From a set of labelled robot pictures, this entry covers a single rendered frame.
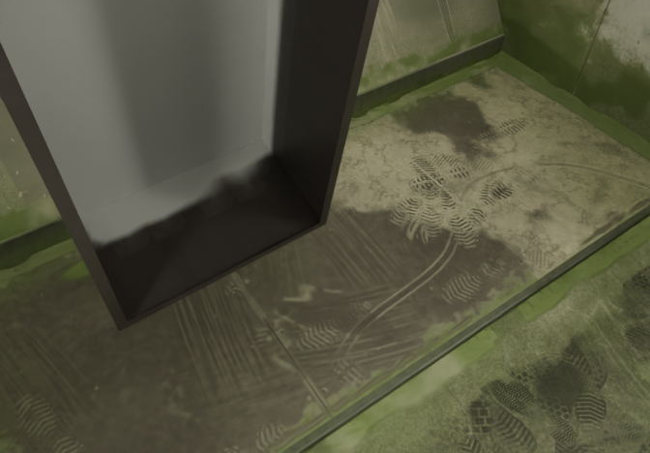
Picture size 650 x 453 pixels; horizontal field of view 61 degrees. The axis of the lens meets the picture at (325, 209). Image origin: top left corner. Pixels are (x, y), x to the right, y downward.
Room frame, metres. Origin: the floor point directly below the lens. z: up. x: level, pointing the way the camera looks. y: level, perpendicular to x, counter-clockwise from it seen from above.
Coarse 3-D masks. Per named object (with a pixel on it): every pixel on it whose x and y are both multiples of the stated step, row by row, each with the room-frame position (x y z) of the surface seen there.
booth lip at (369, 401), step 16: (624, 224) 1.39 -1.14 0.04; (608, 240) 1.32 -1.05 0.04; (576, 256) 1.24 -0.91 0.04; (560, 272) 1.17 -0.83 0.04; (528, 288) 1.10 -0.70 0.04; (512, 304) 1.03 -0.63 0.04; (480, 320) 0.97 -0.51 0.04; (464, 336) 0.91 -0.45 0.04; (432, 352) 0.85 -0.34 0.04; (448, 352) 0.87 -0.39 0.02; (416, 368) 0.80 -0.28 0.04; (384, 384) 0.75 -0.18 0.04; (400, 384) 0.76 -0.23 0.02; (368, 400) 0.70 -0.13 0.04; (336, 416) 0.65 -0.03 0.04; (352, 416) 0.65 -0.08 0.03; (320, 432) 0.61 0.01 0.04; (288, 448) 0.56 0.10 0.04; (304, 448) 0.56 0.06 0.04
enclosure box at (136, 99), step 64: (0, 0) 0.89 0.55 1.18; (64, 0) 0.96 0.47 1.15; (128, 0) 1.03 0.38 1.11; (192, 0) 1.11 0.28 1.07; (256, 0) 1.21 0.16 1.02; (320, 0) 1.05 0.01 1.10; (0, 64) 0.56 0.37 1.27; (64, 64) 0.96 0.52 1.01; (128, 64) 1.04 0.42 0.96; (192, 64) 1.13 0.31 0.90; (256, 64) 1.24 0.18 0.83; (320, 64) 1.05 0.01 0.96; (64, 128) 0.96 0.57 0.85; (128, 128) 1.05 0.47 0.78; (192, 128) 1.16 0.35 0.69; (256, 128) 1.29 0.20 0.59; (320, 128) 1.05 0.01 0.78; (64, 192) 0.60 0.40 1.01; (128, 192) 1.06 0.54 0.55; (192, 192) 1.09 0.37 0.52; (256, 192) 1.11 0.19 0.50; (320, 192) 1.05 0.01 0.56; (128, 256) 0.88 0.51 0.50; (192, 256) 0.89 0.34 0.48; (256, 256) 0.90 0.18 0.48; (128, 320) 0.71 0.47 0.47
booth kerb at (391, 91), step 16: (480, 48) 2.45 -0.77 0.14; (496, 48) 2.53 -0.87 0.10; (432, 64) 2.28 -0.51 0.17; (448, 64) 2.34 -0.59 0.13; (464, 64) 2.40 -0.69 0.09; (400, 80) 2.17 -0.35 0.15; (416, 80) 2.23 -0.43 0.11; (432, 80) 2.29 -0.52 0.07; (368, 96) 2.06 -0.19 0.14; (384, 96) 2.12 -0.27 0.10; (400, 96) 2.17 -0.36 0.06; (48, 224) 1.28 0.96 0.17; (64, 224) 1.30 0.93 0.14; (16, 240) 1.22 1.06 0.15; (32, 240) 1.24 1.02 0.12; (48, 240) 1.26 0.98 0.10; (64, 240) 1.29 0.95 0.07; (0, 256) 1.18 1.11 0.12; (16, 256) 1.20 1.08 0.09
